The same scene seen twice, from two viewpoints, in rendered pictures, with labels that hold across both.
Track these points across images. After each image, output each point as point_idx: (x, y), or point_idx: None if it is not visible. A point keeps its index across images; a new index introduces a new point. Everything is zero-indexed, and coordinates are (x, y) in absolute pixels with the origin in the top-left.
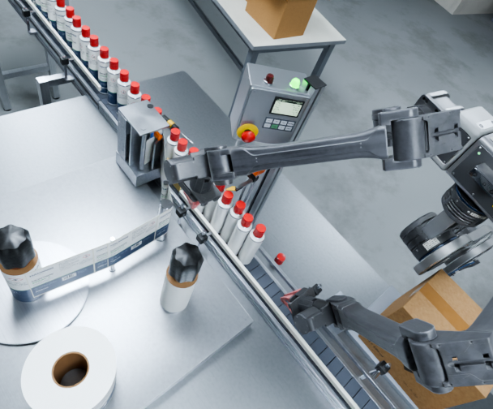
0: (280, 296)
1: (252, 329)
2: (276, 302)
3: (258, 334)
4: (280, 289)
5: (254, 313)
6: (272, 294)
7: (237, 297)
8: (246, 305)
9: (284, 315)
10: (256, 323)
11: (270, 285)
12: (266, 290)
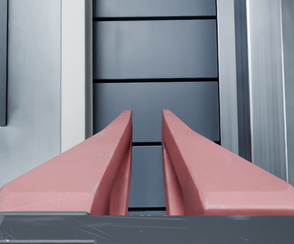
0: (188, 106)
1: (7, 146)
2: (145, 117)
3: (13, 176)
4: (214, 71)
5: (59, 96)
6: (153, 67)
7: (47, 1)
8: (56, 50)
9: (130, 197)
10: (40, 135)
11: (181, 22)
12: (138, 35)
